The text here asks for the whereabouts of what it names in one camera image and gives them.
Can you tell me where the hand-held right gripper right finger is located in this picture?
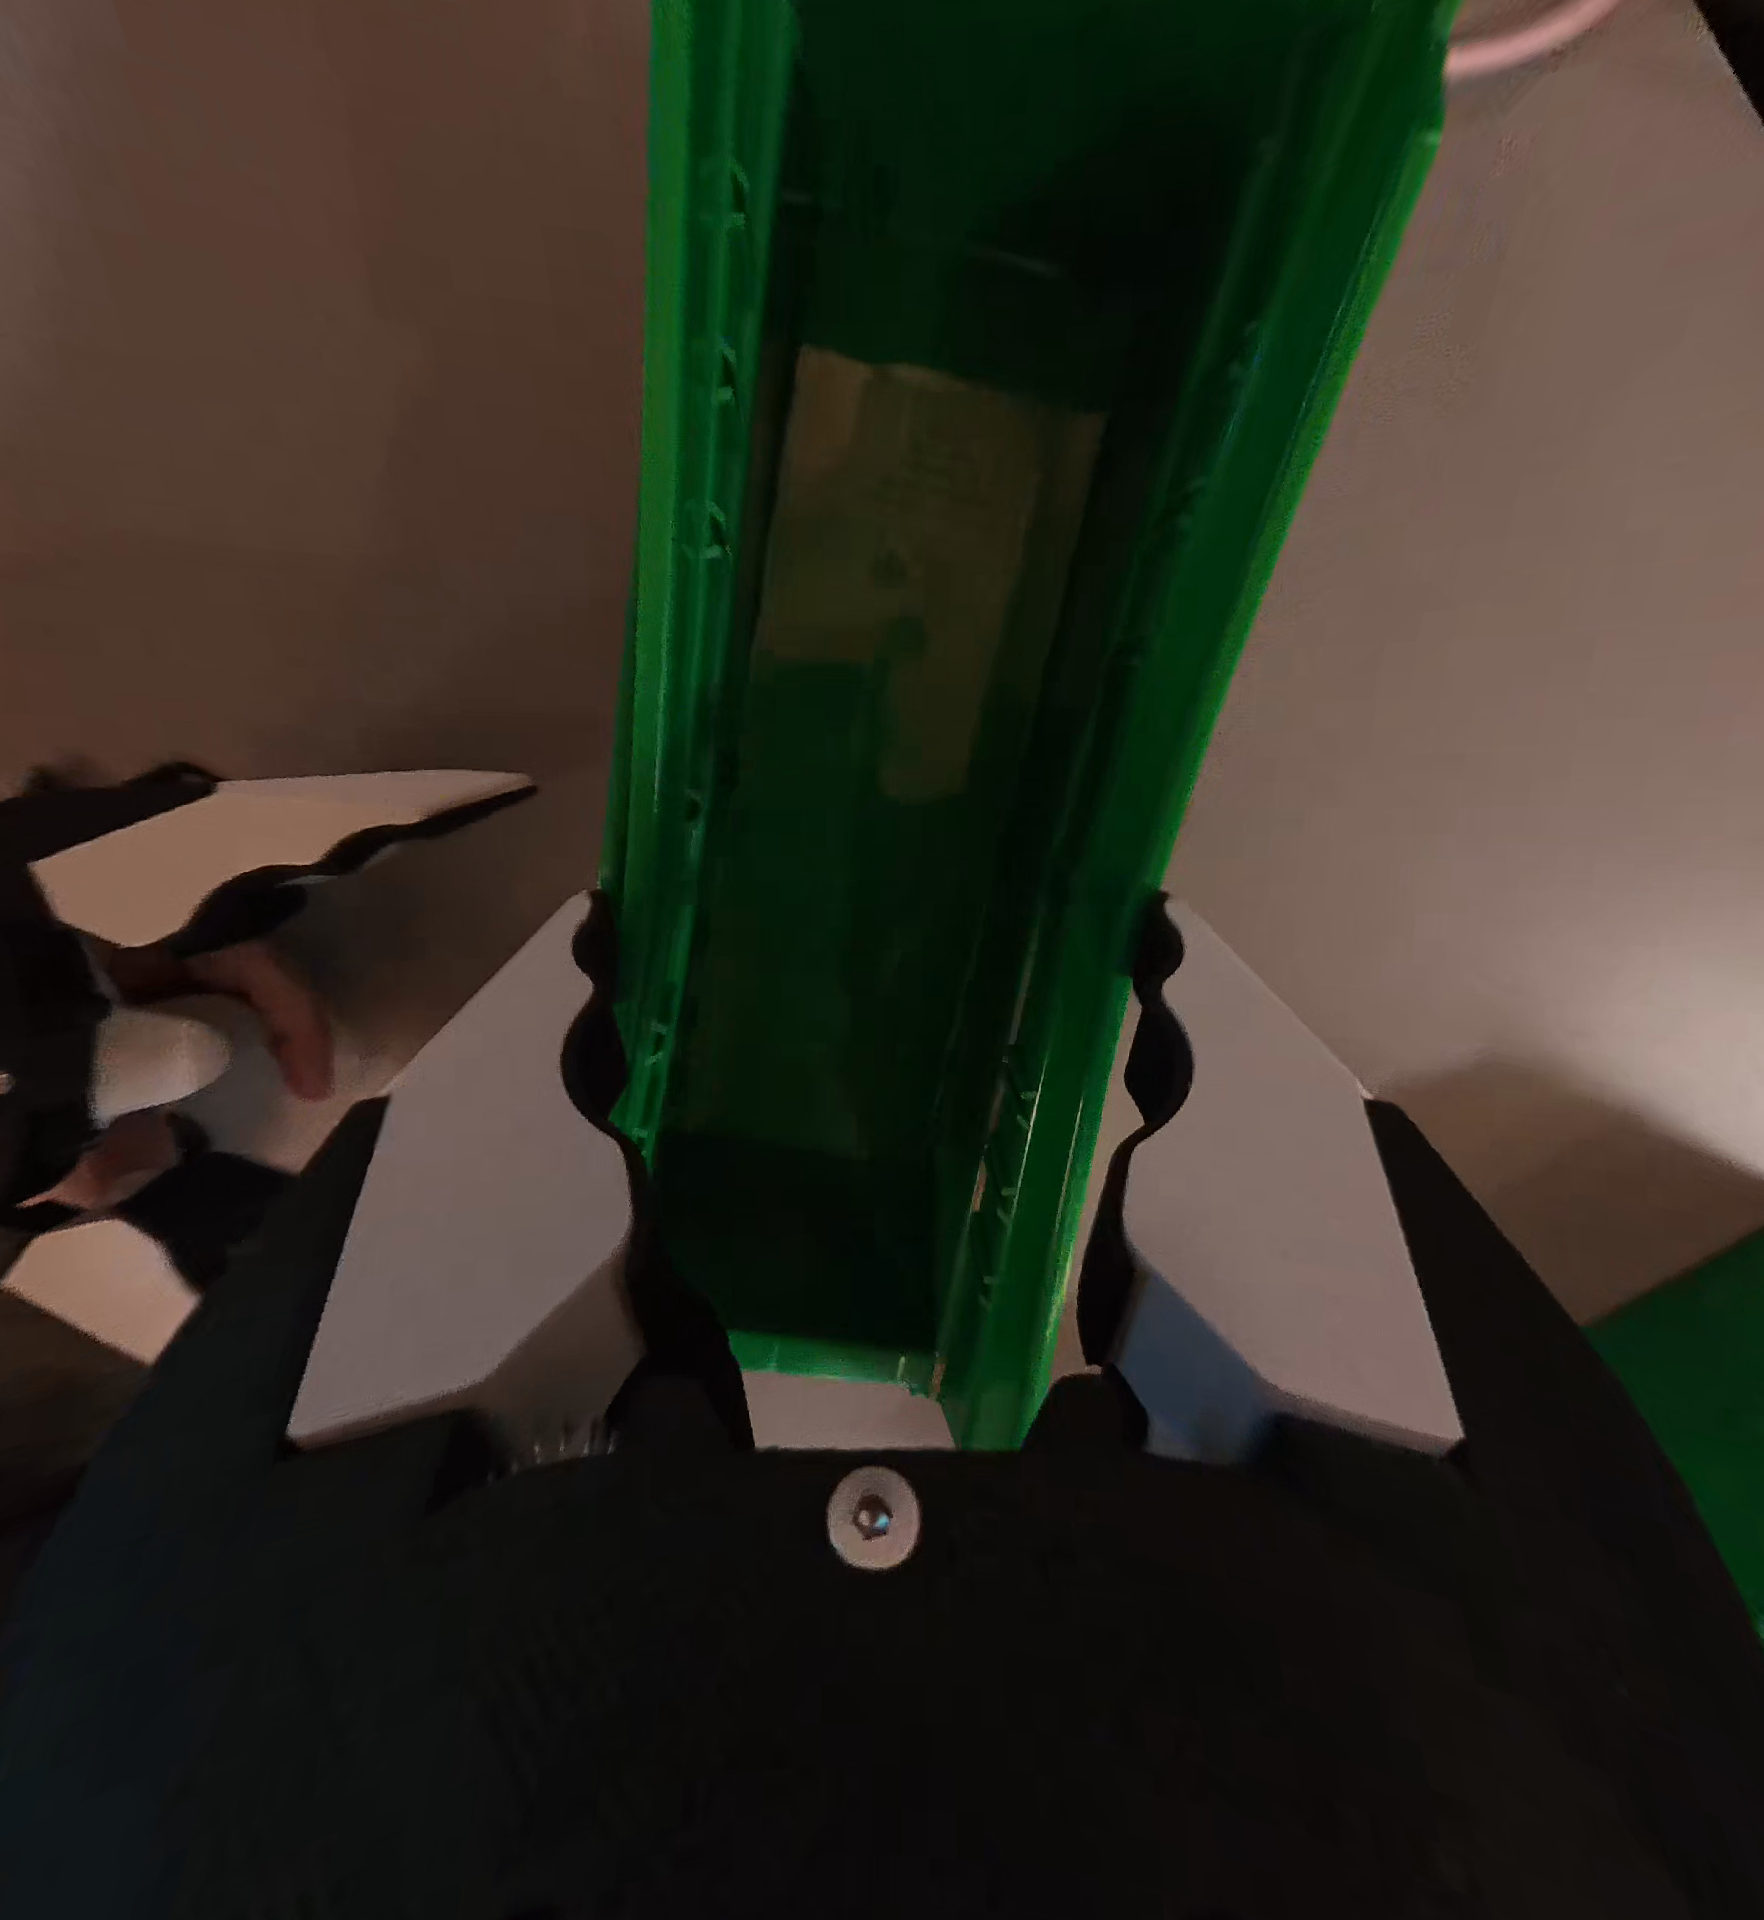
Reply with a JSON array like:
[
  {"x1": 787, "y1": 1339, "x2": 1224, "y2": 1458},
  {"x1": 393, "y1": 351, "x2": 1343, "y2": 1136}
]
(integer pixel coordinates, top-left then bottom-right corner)
[{"x1": 1077, "y1": 892, "x2": 1466, "y2": 1464}]

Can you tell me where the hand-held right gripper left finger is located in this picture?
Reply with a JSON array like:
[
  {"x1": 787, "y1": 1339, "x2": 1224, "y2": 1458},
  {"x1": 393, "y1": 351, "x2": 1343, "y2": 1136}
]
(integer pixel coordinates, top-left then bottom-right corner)
[{"x1": 286, "y1": 889, "x2": 757, "y2": 1449}]

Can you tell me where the green plastic bin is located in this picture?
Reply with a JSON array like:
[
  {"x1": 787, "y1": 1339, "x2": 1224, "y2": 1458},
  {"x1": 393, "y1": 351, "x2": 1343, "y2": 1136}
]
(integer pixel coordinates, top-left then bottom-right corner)
[
  {"x1": 1582, "y1": 1207, "x2": 1764, "y2": 1748},
  {"x1": 595, "y1": 0, "x2": 1461, "y2": 1450}
]

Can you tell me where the pink cable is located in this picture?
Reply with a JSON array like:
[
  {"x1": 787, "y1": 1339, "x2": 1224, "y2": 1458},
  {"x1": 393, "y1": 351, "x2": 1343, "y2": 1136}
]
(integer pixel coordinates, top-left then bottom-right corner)
[{"x1": 1442, "y1": 0, "x2": 1619, "y2": 77}]

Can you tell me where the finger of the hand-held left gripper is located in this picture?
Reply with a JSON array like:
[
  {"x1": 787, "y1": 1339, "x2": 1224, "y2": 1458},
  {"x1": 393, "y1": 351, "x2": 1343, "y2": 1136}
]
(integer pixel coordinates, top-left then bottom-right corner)
[
  {"x1": 0, "y1": 1216, "x2": 207, "y2": 1365},
  {"x1": 26, "y1": 768, "x2": 541, "y2": 961}
]

